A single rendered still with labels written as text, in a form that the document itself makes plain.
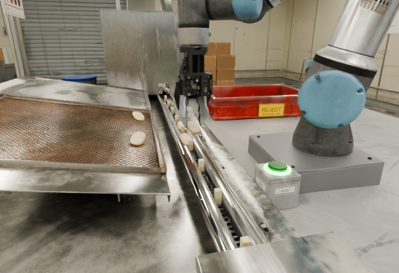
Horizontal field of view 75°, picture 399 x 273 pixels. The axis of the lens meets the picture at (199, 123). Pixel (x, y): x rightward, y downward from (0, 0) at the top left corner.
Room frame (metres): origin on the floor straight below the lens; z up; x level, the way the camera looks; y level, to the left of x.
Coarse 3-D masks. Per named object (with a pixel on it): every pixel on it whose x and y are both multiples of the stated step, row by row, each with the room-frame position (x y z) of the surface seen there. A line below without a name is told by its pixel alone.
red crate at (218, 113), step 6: (210, 108) 1.18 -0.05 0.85; (216, 108) 1.08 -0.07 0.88; (222, 108) 1.10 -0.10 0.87; (228, 108) 1.10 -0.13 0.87; (234, 108) 1.10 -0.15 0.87; (240, 108) 1.11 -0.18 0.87; (246, 108) 1.11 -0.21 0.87; (252, 108) 1.12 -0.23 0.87; (258, 108) 1.11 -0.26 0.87; (288, 108) 1.15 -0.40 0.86; (294, 108) 1.15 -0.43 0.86; (210, 114) 1.15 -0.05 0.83; (216, 114) 1.09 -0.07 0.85; (222, 114) 1.10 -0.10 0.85; (228, 114) 1.10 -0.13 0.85; (234, 114) 1.10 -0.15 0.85; (240, 114) 1.11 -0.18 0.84; (246, 114) 1.11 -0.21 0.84; (252, 114) 1.12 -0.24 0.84; (288, 114) 1.15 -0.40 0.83; (294, 114) 1.15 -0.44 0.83; (300, 114) 1.15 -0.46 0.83
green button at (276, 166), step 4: (268, 164) 0.49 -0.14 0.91; (272, 164) 0.49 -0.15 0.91; (276, 164) 0.49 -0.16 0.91; (280, 164) 0.49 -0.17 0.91; (284, 164) 0.49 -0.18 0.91; (268, 168) 0.48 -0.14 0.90; (272, 168) 0.48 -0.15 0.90; (276, 168) 0.47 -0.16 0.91; (280, 168) 0.47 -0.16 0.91; (284, 168) 0.47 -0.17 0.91
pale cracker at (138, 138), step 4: (136, 132) 0.68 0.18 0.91; (140, 132) 0.69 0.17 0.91; (132, 136) 0.65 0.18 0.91; (136, 136) 0.65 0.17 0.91; (140, 136) 0.65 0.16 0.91; (144, 136) 0.67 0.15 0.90; (132, 140) 0.63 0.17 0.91; (136, 140) 0.63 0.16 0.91; (140, 140) 0.63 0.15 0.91; (144, 140) 0.65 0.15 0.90; (132, 144) 0.61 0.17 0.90; (136, 144) 0.61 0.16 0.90; (140, 144) 0.62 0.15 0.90
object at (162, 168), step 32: (0, 96) 0.84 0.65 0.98; (32, 96) 0.88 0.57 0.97; (0, 128) 0.59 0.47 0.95; (32, 128) 0.62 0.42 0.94; (64, 128) 0.66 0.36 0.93; (96, 128) 0.69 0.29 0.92; (0, 160) 0.42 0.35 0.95; (32, 160) 0.46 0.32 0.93; (128, 160) 0.52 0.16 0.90; (160, 160) 0.54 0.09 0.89
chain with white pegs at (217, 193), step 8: (168, 104) 1.27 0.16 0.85; (176, 120) 0.99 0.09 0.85; (184, 128) 0.86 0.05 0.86; (192, 144) 0.72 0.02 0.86; (192, 152) 0.71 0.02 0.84; (200, 160) 0.59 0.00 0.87; (200, 168) 0.58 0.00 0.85; (208, 184) 0.53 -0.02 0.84; (216, 192) 0.45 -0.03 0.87; (216, 200) 0.45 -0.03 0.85; (224, 216) 0.42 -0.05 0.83; (232, 224) 0.39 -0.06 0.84; (232, 232) 0.37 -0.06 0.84; (240, 240) 0.32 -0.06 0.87; (248, 240) 0.31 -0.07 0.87
